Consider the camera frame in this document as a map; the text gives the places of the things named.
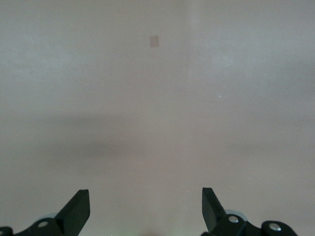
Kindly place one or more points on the dull brown tape square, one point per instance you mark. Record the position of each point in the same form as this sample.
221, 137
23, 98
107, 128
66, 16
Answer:
154, 41

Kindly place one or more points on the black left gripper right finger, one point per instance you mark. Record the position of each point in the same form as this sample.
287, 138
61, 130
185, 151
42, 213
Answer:
214, 218

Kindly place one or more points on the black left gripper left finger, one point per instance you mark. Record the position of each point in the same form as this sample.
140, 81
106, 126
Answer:
76, 214

